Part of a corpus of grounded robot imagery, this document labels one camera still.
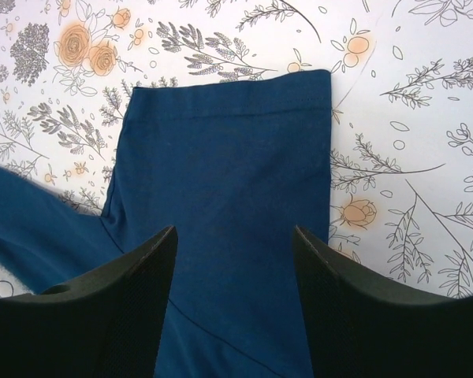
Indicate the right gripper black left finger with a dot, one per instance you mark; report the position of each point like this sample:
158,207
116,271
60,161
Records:
104,323

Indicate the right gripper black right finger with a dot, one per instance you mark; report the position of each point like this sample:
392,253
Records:
361,324

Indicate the blue t shirt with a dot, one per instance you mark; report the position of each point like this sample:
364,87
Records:
234,167

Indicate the floral table mat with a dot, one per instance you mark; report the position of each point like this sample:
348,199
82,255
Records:
402,74

